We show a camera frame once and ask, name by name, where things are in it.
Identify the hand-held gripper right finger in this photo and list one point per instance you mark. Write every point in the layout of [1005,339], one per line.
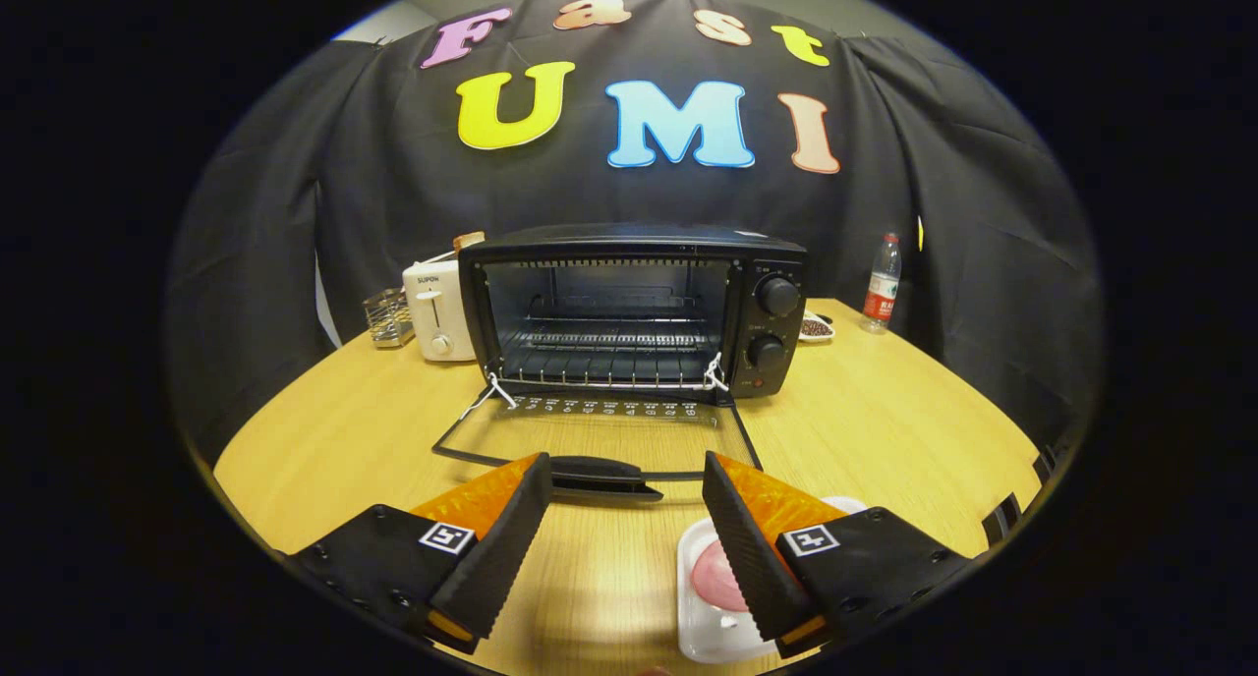
[749,558]

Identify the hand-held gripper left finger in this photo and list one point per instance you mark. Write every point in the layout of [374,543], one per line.
[501,558]

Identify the pink round ham slice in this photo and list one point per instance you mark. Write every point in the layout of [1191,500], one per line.
[713,578]

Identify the white rectangular food tray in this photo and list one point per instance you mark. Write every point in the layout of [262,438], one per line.
[703,637]

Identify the black toaster oven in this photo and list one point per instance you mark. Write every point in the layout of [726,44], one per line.
[629,239]

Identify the white bread toaster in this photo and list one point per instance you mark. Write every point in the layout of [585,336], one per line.
[432,303]

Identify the white divided bean dish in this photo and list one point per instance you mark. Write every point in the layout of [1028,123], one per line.
[816,329]

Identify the clear plastic water bottle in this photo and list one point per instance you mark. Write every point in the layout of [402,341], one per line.
[882,293]

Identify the brown toast slice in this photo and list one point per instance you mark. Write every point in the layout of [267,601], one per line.
[469,239]

